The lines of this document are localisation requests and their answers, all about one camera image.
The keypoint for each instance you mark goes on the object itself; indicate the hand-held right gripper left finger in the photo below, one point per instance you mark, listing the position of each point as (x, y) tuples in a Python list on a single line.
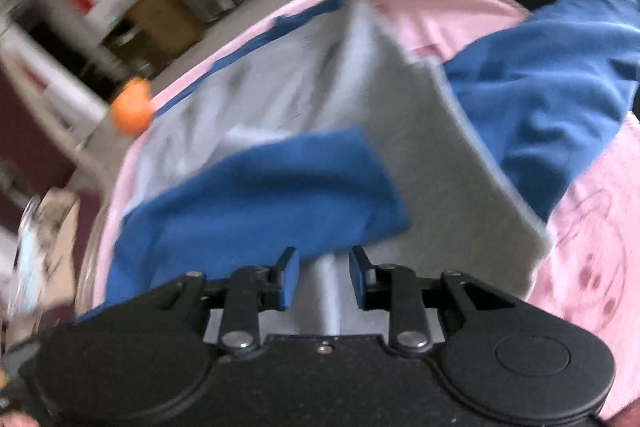
[(289, 278)]

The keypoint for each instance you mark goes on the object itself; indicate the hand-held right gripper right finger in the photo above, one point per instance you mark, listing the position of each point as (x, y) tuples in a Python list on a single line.
[(357, 278)]

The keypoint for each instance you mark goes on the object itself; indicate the grey and blue sweatshirt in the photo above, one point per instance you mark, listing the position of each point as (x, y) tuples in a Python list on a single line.
[(440, 167)]

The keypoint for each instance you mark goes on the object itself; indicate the beige patterned object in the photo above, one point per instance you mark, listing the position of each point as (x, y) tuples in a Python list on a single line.
[(60, 247)]

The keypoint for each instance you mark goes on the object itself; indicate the small orange toy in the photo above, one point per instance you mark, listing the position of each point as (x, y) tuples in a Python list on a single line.
[(131, 107)]

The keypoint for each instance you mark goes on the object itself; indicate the pink printed blanket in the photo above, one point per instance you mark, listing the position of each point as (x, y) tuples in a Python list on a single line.
[(450, 22)]

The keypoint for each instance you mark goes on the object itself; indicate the wooden cabinet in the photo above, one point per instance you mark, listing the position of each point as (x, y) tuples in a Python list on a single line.
[(160, 19)]

